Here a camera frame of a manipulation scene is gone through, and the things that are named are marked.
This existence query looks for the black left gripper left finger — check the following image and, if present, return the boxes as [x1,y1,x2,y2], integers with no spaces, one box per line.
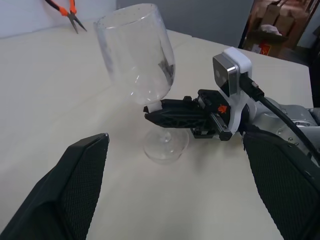
[0,132,110,240]

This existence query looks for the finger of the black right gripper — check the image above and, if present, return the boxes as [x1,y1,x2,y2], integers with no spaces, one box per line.
[143,105,209,130]
[160,98,201,111]

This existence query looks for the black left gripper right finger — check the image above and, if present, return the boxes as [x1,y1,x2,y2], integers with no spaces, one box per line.
[242,133,320,240]

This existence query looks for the clear wine glass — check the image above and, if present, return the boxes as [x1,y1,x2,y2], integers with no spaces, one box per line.
[93,3,190,165]

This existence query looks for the cardboard box with red print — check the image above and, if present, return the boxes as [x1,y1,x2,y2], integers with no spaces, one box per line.
[243,29,289,57]

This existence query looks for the pink cloth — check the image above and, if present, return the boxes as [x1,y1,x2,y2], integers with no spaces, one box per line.
[260,23,283,36]

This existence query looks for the brown cardboard box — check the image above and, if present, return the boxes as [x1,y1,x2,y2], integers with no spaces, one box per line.
[259,0,311,50]

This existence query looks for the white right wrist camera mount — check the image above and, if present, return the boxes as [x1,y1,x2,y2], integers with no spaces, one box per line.
[212,46,253,133]

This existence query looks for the dark door frame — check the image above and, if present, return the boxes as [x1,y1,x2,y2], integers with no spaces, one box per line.
[237,0,256,50]

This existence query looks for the orange handled needle-nose pliers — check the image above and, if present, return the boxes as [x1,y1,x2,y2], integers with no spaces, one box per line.
[44,0,88,35]

